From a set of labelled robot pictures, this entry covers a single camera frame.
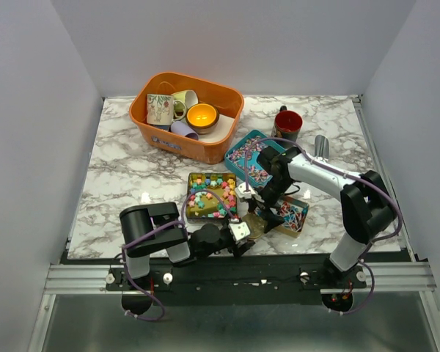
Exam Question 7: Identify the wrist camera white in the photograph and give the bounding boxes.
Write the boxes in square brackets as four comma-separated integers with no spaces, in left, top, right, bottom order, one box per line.
[228,221,251,243]
[235,182,257,201]

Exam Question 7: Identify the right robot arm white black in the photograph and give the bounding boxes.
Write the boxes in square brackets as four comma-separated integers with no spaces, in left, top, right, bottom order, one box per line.
[249,147,400,287]

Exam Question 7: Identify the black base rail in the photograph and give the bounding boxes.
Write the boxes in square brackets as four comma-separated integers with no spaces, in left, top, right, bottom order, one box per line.
[60,252,414,307]

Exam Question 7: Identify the lavender cup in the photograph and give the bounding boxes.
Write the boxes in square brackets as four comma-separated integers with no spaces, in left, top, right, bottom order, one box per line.
[170,121,199,140]

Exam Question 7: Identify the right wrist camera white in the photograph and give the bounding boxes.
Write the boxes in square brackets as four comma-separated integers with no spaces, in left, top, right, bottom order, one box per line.
[235,182,257,201]

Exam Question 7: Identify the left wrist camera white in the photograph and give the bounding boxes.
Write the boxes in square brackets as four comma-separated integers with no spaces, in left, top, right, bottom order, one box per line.
[228,221,251,243]

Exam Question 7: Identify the orange plastic bin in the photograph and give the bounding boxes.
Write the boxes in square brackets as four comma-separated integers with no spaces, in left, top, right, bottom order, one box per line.
[129,71,244,164]

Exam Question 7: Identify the right aluminium frame rail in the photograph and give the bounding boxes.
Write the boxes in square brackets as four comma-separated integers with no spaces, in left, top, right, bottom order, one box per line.
[369,262,437,293]

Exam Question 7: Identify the aluminium frame rail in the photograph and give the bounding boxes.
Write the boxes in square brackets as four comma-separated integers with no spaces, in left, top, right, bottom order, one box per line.
[43,263,113,295]
[369,262,437,293]

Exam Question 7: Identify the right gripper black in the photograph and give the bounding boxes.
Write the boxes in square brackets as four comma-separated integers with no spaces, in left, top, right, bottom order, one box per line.
[248,176,294,233]

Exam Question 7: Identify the gold tin round lollipops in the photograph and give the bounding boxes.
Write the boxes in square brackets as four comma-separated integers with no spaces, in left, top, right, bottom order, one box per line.
[275,196,309,238]

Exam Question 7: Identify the metal scoop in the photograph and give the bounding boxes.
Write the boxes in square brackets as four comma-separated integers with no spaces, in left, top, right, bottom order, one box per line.
[314,134,330,160]

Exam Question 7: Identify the gold round lid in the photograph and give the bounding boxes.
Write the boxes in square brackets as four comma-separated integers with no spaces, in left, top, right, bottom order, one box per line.
[241,213,265,240]

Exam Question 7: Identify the illustrated white mug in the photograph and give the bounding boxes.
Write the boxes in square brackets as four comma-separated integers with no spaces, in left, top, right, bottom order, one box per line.
[147,94,174,125]

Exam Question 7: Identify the teal tin swirl lollipops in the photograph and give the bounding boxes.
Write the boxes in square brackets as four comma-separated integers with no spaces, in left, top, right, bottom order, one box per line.
[224,130,285,188]

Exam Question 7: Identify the black red skull mug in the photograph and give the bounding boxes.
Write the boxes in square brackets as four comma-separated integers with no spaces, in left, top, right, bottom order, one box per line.
[271,106,304,142]

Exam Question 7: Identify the yellow inside dark cup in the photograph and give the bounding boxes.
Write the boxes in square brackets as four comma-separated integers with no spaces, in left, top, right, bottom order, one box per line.
[186,103,219,135]

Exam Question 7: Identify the gold tin star candies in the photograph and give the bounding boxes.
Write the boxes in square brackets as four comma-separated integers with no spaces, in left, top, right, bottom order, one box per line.
[186,173,238,221]

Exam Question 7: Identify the pale green mug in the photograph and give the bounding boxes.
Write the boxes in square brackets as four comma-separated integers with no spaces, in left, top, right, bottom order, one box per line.
[172,89,199,120]

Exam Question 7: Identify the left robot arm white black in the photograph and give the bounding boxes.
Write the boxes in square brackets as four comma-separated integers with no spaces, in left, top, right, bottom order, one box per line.
[119,202,254,290]

